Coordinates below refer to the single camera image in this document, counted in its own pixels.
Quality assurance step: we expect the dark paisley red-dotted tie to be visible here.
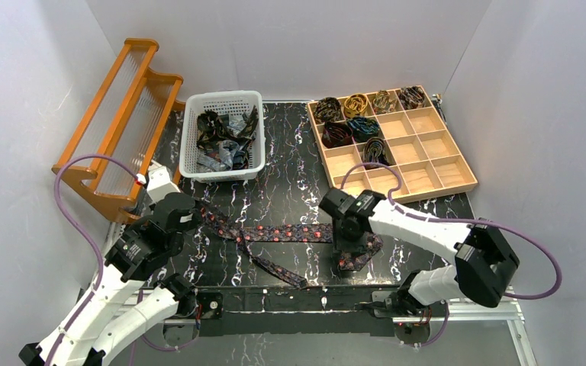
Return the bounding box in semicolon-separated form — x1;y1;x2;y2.
197;201;383;289

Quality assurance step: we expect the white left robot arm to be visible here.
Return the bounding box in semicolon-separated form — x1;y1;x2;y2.
19;193;202;365

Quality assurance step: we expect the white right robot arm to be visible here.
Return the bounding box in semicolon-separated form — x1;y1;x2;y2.
319;188;520;313

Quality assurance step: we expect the pile of ties in basket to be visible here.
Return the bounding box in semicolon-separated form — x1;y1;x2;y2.
196;106;259;172

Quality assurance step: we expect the rolled grey striped tie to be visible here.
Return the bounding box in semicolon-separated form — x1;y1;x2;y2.
362;137;390;166

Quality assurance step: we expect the rolled maroon tie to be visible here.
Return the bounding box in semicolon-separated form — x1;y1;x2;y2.
321;122;353;149

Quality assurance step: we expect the rolled blue patterned tie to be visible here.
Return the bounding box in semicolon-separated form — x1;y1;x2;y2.
346;116;380;143

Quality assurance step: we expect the orange wooden rack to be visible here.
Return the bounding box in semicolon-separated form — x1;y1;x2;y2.
52;38;185;223

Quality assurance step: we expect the light wooden compartment tray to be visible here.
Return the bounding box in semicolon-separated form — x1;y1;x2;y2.
307;85;478;204

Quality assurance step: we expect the rolled black gold tie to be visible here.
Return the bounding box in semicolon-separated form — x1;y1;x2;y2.
314;97;344;124

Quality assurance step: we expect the rolled yellow tie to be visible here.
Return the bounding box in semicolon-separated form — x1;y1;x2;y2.
343;93;371;119

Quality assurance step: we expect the rolled brown patterned tie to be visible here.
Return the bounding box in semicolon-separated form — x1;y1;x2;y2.
372;90;397;114

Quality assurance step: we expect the white plastic basket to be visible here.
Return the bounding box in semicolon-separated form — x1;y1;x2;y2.
179;90;266;183

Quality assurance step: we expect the rolled dark striped tie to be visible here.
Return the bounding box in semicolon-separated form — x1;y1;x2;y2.
398;85;426;110

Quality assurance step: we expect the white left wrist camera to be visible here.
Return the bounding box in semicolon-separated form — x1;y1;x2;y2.
135;160;180;203

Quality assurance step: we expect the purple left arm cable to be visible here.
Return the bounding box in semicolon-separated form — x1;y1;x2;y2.
53;153;145;366

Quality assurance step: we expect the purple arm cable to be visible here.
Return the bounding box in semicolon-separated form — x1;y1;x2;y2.
340;162;563;301
53;153;145;366

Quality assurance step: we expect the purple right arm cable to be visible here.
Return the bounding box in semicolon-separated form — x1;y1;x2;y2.
340;162;563;301

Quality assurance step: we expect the aluminium frame rail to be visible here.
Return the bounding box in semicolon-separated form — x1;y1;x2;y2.
70;285;539;366

